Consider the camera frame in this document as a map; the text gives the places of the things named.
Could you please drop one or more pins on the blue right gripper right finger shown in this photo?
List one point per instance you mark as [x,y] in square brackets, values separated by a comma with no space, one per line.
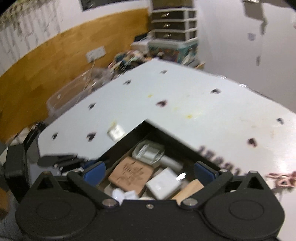
[204,173]

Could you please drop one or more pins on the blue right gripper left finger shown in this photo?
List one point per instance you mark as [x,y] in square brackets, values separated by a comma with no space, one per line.
[94,174]

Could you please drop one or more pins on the black cardboard box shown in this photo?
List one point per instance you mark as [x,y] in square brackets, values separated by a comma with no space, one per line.
[177,156]

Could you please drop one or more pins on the wooden block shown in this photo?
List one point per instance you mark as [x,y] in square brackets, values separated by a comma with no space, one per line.
[193,187]

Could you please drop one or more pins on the brown engraved leather pouch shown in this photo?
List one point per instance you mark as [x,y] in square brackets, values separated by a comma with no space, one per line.
[131,175]

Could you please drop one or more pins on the white power adapter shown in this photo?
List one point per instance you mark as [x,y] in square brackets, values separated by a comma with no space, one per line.
[165,184]

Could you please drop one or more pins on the clear plastic case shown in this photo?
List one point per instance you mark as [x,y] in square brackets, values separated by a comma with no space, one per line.
[149,153]

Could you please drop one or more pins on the pink hair clip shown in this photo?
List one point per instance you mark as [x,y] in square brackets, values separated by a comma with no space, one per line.
[283,180]

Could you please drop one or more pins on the clear plastic storage bin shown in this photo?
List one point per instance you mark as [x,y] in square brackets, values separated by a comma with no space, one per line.
[76,90]

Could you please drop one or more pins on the white plastic drawer unit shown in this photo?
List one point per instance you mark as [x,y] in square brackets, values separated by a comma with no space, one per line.
[178,24]

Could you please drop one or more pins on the white wall socket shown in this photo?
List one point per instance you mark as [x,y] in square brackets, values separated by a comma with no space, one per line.
[95,54]

